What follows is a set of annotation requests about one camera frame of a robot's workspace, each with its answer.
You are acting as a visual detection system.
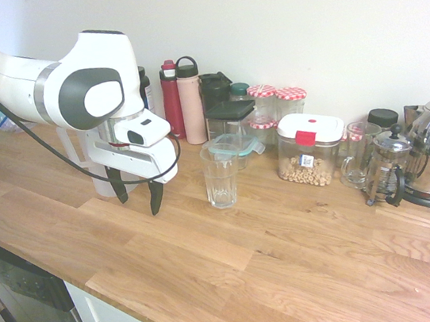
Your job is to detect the clear glass mug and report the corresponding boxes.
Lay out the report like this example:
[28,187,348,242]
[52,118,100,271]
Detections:
[332,117,391,192]

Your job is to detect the square container with dark lid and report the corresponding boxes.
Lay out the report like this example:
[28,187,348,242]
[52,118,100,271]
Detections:
[202,97,262,147]

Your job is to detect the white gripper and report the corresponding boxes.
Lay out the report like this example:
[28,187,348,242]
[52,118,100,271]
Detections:
[83,125,186,225]

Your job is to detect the red water bottle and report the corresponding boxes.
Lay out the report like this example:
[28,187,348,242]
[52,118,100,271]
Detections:
[156,57,189,143]

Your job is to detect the black dishwasher front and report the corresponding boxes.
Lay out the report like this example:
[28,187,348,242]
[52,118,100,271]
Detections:
[0,215,97,322]

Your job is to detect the black shaker bottle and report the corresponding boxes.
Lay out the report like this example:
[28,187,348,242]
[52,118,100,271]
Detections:
[198,69,236,111]

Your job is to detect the glass French press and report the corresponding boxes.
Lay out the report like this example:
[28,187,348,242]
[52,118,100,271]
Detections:
[355,121,422,212]

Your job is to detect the glass container with teal lid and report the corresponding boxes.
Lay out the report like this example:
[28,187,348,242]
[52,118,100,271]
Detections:
[206,128,268,174]

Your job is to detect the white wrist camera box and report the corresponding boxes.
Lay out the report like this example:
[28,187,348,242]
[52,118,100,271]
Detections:
[114,107,174,152]

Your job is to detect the glass jar with black lid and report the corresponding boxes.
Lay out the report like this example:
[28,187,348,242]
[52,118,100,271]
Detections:
[366,105,402,134]

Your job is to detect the cereal container with white lid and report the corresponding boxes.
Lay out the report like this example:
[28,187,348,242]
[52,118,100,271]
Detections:
[271,106,354,194]

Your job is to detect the small jar red checkered lid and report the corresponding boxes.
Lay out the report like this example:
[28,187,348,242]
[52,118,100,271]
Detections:
[346,125,369,151]
[248,115,282,148]

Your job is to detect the translucent pitcher with blue lid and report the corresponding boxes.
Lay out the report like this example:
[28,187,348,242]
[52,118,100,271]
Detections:
[56,114,152,205]

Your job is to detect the pink bottle with black lid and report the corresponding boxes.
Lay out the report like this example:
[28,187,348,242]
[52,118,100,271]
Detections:
[172,54,211,148]

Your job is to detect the black protein powder tub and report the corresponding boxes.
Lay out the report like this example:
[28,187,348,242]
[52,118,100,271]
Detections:
[136,63,157,120]

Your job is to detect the clear faceted glass tumbler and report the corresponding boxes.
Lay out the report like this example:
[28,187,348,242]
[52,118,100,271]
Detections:
[198,141,246,212]

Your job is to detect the glass jar with green lid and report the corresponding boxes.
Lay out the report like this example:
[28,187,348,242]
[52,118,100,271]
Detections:
[228,80,252,104]

